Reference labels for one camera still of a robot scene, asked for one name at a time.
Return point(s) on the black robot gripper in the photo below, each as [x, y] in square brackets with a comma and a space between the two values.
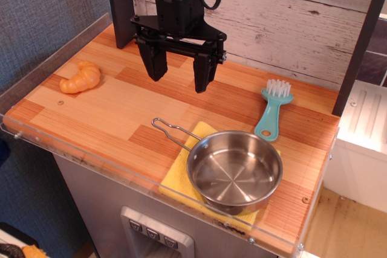
[179, 27]

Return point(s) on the orange toy croissant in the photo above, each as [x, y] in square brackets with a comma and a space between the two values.
[87, 77]

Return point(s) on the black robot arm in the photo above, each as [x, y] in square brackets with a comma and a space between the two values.
[179, 27]

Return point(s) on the silver metal pot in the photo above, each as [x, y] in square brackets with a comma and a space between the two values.
[233, 171]

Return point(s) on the yellow sponge cloth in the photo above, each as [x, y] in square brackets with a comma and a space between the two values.
[175, 185]

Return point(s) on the grey toy fridge cabinet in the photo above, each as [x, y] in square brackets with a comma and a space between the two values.
[99, 200]

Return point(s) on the clear acrylic table guard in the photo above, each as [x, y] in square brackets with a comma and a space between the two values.
[119, 127]

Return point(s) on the silver dispenser button panel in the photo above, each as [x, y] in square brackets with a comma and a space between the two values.
[148, 237]

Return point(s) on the orange object bottom left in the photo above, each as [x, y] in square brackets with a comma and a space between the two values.
[32, 251]

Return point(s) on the dark left shelf post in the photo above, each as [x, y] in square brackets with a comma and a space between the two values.
[122, 11]

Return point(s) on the dark shelf post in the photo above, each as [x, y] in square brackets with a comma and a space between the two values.
[122, 11]
[353, 68]

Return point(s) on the dark right shelf post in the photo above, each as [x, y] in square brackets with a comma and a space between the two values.
[353, 68]

